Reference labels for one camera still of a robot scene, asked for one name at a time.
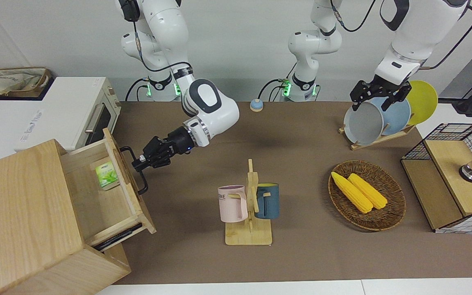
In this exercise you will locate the beige oven knob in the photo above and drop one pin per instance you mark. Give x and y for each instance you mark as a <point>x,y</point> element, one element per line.
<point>111,90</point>
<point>117,103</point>

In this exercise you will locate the yellow plate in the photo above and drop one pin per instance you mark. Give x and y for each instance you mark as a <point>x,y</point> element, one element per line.
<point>422,102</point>

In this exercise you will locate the pink mug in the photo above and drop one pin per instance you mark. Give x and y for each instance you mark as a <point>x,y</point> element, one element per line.
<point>232,205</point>

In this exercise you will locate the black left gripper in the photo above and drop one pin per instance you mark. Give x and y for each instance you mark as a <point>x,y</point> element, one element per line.
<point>383,92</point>

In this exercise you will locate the white toaster oven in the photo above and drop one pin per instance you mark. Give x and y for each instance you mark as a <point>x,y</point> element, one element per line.
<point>68,106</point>

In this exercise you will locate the light blue plate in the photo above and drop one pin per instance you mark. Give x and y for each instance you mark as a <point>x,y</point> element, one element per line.
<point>398,116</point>

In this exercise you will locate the wooden mug rack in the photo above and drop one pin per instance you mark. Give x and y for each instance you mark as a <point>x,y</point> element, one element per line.
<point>248,235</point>

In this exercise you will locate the wooden plate rack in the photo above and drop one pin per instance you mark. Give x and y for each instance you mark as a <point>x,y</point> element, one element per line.
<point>383,139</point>

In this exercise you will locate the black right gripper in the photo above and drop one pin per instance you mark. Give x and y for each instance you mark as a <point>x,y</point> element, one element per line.
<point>158,151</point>

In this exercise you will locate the beige cloth bag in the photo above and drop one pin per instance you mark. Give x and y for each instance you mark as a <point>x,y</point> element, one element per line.
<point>10,82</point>

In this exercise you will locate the blue call bell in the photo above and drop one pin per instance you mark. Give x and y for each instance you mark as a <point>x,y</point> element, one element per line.
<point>256,105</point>

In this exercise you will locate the brown wicker basket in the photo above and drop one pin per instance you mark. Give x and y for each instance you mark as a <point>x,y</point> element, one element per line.
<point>383,217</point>

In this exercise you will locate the wooden drawer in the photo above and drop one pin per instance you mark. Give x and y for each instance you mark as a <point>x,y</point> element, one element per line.
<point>92,205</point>

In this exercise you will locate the light wooden cabinet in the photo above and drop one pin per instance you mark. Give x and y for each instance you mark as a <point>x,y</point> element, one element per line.
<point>14,213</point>

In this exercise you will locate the dark blue mug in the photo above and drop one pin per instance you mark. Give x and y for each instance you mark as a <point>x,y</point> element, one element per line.
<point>271,203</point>

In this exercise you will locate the grey plate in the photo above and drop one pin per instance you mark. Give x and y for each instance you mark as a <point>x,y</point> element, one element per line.
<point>363,125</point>

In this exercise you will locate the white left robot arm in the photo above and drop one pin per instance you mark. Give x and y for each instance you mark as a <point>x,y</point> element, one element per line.
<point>416,32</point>

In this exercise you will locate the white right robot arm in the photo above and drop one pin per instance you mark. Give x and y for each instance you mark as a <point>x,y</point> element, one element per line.
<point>211,110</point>

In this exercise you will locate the green tea packet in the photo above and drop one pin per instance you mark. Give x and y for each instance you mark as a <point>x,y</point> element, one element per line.
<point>107,176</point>

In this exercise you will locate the brown table mat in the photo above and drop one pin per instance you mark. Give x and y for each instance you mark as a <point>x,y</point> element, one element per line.
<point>301,254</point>

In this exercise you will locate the yellow corn cob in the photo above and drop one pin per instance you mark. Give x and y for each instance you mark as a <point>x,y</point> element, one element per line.
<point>350,192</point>
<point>369,191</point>

